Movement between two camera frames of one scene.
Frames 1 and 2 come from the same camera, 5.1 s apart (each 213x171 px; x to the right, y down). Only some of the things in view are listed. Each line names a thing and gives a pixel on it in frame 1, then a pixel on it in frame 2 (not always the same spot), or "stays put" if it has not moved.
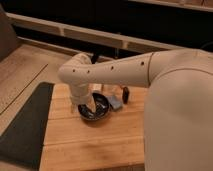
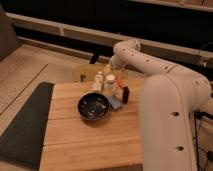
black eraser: [125, 94] stays put
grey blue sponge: [115, 103] stays put
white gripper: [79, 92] → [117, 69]
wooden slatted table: [73, 143] stays put
